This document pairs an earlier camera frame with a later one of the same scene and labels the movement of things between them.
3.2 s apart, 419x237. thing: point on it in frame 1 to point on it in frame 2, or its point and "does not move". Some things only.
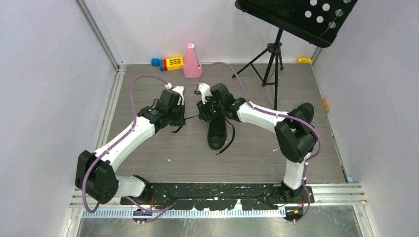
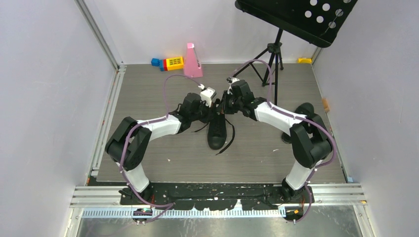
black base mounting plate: [219, 196] does not move
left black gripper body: [177, 115] to [202, 113]
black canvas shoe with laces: [217, 128] does not move
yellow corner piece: [305, 60] does not move
